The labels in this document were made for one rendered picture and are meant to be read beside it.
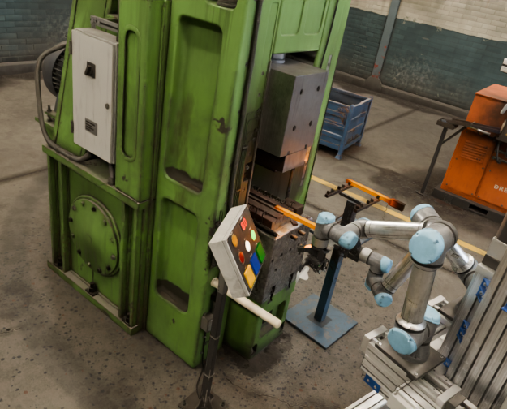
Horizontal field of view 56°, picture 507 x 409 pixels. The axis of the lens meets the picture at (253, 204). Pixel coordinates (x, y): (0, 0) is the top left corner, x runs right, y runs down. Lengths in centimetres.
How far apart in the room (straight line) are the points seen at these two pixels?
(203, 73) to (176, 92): 19
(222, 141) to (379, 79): 841
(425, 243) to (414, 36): 857
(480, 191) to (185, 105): 419
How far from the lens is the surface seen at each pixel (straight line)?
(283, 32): 235
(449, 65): 1004
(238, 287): 205
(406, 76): 1031
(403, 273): 234
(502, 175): 587
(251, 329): 298
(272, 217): 262
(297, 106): 234
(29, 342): 325
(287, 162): 245
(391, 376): 234
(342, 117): 628
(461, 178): 597
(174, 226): 272
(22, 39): 830
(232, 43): 213
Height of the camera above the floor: 225
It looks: 28 degrees down
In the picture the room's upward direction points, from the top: 10 degrees clockwise
